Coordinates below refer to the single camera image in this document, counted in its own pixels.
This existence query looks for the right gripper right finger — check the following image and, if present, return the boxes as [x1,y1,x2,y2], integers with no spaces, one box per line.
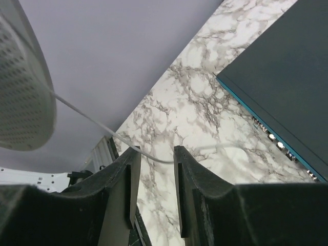
[174,146,327,245]

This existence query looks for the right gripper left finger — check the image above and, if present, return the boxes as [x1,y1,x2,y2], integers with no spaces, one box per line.
[1,148,141,245]

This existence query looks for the thin white cable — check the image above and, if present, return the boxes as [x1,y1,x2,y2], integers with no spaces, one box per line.
[50,91,247,164]

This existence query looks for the grey cable spool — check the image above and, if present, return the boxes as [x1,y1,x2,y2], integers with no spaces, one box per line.
[1,1,57,151]

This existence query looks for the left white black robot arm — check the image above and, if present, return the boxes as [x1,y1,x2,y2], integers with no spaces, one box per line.
[1,167,70,193]

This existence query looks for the aluminium extrusion frame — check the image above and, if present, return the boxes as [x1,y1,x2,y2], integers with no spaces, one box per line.
[82,136,113,173]

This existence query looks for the dark teal network switch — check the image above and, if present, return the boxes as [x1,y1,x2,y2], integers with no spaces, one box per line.
[217,1,327,182]

